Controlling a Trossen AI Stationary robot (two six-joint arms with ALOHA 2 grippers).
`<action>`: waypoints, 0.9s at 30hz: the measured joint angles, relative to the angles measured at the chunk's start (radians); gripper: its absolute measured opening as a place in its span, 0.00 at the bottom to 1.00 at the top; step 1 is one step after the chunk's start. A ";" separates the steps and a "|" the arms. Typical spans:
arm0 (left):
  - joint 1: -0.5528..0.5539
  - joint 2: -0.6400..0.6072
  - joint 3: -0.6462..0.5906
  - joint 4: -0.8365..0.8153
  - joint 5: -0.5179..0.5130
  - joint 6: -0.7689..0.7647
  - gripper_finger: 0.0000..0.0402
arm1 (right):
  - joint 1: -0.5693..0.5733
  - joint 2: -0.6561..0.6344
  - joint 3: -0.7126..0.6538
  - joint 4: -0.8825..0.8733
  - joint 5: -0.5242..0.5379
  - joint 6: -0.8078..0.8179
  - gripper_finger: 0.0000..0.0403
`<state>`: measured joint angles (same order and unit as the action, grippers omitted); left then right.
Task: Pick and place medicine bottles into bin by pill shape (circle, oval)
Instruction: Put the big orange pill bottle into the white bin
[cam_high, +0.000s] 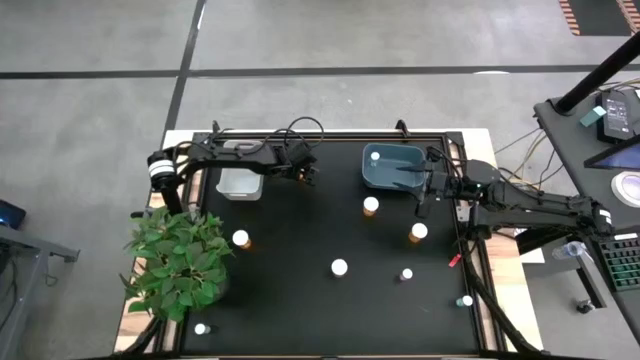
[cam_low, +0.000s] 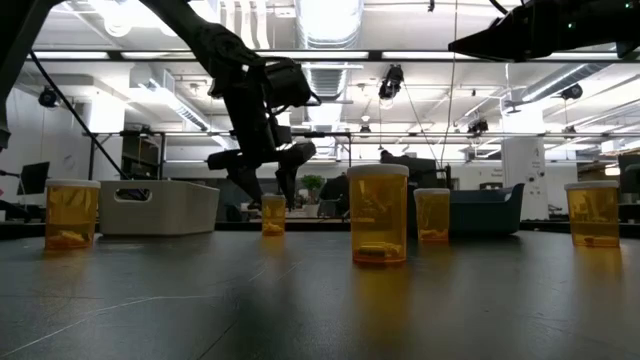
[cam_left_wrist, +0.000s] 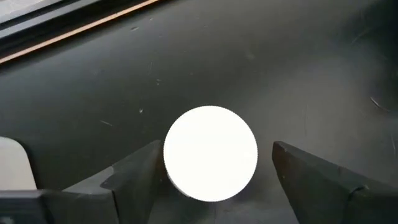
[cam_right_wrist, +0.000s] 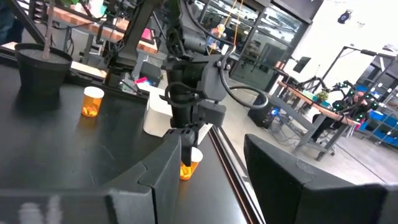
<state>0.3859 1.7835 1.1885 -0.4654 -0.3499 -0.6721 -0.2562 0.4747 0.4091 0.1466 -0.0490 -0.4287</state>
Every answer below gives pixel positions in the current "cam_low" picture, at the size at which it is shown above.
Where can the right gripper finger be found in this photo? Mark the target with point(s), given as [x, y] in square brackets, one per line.
[500, 42]

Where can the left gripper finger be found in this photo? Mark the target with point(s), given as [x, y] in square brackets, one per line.
[247, 182]
[287, 185]

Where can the amber pill bottle white cap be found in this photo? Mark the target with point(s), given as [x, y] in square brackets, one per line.
[72, 215]
[592, 215]
[378, 215]
[273, 220]
[431, 215]

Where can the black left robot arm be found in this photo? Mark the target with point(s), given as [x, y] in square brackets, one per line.
[210, 40]

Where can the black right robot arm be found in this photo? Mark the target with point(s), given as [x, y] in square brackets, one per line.
[620, 25]

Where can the white plastic bin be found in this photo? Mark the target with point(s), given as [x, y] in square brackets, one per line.
[175, 210]

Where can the dark teal plastic bin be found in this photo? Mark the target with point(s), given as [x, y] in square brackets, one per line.
[485, 215]

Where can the small green office plant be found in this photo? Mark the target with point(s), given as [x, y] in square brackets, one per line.
[312, 182]

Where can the person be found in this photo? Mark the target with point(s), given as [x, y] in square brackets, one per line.
[335, 195]

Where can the black ceiling spotlight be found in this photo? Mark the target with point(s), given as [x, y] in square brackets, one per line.
[571, 91]
[48, 97]
[477, 126]
[391, 82]

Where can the dark shelf unit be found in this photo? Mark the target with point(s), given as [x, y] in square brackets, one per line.
[142, 160]

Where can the black overhead light bar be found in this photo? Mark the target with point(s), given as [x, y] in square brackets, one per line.
[375, 55]

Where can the white square column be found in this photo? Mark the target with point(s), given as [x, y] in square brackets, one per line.
[524, 170]

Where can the black computer monitor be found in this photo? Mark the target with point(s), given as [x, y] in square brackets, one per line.
[420, 172]

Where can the dark desk monitor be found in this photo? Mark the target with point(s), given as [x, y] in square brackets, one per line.
[631, 172]

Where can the black tilted monitor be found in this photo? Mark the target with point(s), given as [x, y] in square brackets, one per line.
[34, 177]

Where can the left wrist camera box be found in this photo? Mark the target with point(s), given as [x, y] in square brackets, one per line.
[287, 82]

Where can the black metal workstation frame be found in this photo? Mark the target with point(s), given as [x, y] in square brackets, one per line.
[425, 134]

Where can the silver ribbed ventilation duct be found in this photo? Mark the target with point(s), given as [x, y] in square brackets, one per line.
[330, 30]

